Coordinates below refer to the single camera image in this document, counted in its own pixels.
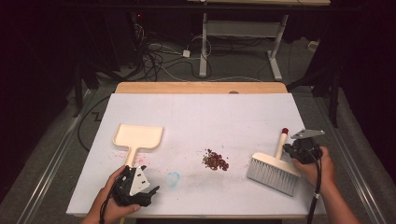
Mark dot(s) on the person's left hand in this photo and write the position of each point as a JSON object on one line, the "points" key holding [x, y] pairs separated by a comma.
{"points": [[104, 200]]}

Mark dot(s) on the cream plastic dustpan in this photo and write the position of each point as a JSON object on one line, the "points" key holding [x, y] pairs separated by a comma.
{"points": [[137, 137]]}

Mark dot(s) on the person's right hand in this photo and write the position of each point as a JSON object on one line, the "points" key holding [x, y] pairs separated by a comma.
{"points": [[325, 171]]}

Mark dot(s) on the white standing desk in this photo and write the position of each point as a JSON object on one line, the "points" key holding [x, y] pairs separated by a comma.
{"points": [[204, 46]]}

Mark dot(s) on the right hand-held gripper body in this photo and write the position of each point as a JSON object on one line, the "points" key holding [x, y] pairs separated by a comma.
{"points": [[306, 149]]}

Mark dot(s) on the cream hand brush grey bristles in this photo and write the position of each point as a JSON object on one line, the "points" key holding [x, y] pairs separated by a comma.
{"points": [[274, 175]]}

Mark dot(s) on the small white box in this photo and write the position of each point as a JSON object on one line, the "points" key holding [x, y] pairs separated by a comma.
{"points": [[313, 45]]}

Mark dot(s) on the scatter of red beans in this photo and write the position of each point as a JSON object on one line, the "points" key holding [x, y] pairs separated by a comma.
{"points": [[214, 161]]}

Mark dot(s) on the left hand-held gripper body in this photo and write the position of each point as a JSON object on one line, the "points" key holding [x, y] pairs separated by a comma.
{"points": [[137, 183]]}

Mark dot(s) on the white foam board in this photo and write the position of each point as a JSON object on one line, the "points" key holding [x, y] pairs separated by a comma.
{"points": [[202, 112]]}

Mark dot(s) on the white power adapter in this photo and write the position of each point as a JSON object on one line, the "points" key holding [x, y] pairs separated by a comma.
{"points": [[186, 53]]}

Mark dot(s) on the black metal stand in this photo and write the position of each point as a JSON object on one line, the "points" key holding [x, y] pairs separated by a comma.
{"points": [[77, 93], [334, 99]]}

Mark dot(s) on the aluminium floor rail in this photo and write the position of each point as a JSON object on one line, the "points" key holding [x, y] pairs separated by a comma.
{"points": [[53, 161], [353, 161]]}

